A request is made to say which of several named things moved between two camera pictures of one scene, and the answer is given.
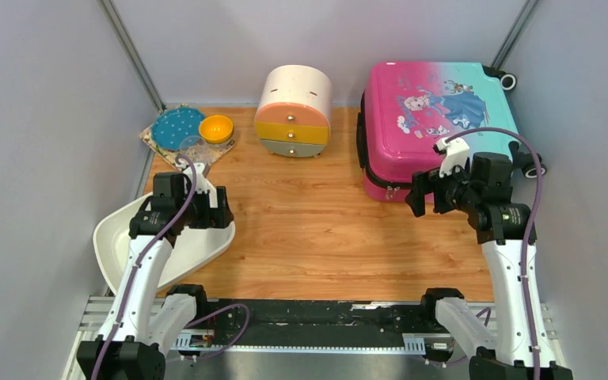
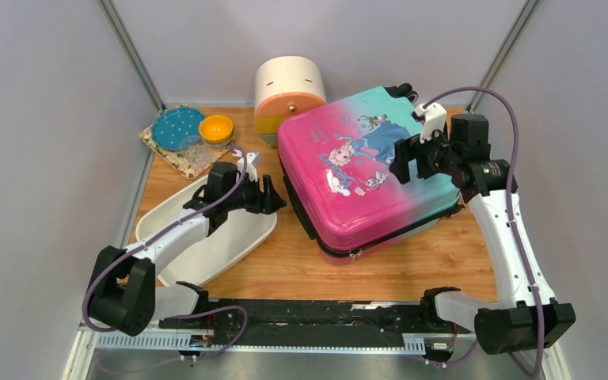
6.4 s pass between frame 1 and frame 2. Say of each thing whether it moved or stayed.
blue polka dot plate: stayed
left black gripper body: moved
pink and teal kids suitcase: moved
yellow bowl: stayed
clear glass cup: stayed
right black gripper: moved
